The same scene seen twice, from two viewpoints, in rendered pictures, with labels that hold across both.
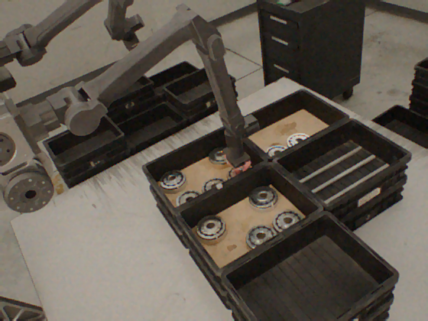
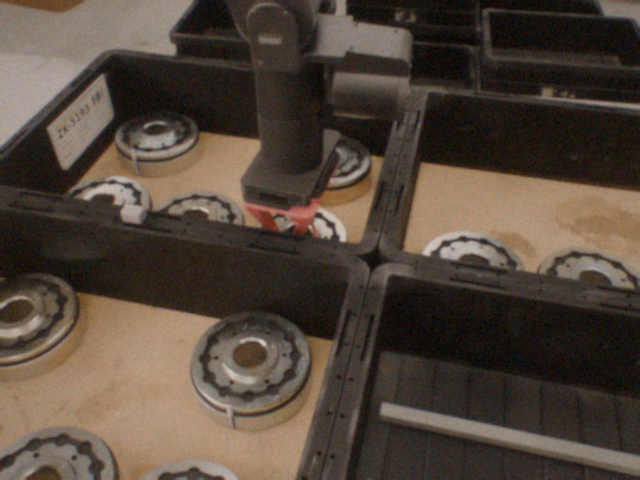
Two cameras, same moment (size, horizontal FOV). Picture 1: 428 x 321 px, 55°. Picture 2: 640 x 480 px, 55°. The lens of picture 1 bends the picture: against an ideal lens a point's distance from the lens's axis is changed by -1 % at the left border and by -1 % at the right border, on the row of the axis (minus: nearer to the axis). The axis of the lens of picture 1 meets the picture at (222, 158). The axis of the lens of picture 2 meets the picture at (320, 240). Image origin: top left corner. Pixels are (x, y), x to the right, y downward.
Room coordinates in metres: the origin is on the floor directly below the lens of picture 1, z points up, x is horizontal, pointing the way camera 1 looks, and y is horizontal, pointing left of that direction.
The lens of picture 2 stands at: (0.81, -0.35, 1.29)
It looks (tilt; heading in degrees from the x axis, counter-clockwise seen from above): 43 degrees down; 37
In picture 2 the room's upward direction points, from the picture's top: straight up
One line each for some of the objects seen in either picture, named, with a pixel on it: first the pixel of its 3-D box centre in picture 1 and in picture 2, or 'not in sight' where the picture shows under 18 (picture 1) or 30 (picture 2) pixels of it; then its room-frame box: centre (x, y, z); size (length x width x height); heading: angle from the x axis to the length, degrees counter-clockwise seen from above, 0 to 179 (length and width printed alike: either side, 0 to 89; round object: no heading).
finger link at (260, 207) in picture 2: (238, 165); (290, 207); (1.15, -0.06, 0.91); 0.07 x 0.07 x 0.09; 20
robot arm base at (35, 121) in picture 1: (37, 121); not in sight; (0.83, 0.40, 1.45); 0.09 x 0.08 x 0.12; 28
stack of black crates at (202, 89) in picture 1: (204, 111); (541, 114); (2.37, 0.06, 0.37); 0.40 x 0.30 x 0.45; 118
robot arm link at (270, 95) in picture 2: (235, 135); (296, 77); (1.16, -0.06, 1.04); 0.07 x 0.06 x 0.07; 118
